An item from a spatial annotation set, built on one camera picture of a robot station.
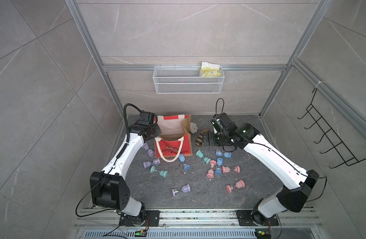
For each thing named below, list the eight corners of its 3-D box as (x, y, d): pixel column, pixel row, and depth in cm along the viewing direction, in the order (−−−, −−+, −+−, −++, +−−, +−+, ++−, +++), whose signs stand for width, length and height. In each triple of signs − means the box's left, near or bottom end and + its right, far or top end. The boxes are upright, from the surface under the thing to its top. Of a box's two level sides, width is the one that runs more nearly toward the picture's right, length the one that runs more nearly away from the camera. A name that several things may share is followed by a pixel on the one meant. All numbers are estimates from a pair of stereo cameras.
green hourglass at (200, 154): (195, 154, 98) (195, 152, 96) (198, 151, 100) (199, 149, 98) (207, 164, 94) (207, 162, 92) (210, 161, 95) (211, 159, 93)
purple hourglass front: (173, 197, 82) (172, 195, 79) (171, 190, 84) (171, 188, 81) (190, 192, 84) (191, 189, 81) (188, 185, 86) (189, 183, 83)
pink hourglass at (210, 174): (206, 177, 89) (206, 175, 87) (209, 161, 96) (210, 159, 93) (213, 179, 89) (214, 177, 86) (216, 163, 95) (217, 161, 92)
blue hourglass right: (215, 155, 99) (215, 153, 96) (215, 151, 101) (216, 149, 98) (230, 158, 97) (231, 156, 95) (231, 155, 99) (232, 152, 97)
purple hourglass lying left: (144, 167, 92) (143, 165, 90) (144, 163, 94) (143, 161, 92) (160, 163, 94) (160, 161, 92) (160, 159, 96) (159, 157, 93)
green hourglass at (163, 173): (149, 172, 90) (148, 170, 88) (152, 166, 93) (151, 165, 90) (165, 178, 88) (165, 176, 86) (168, 172, 90) (167, 170, 88)
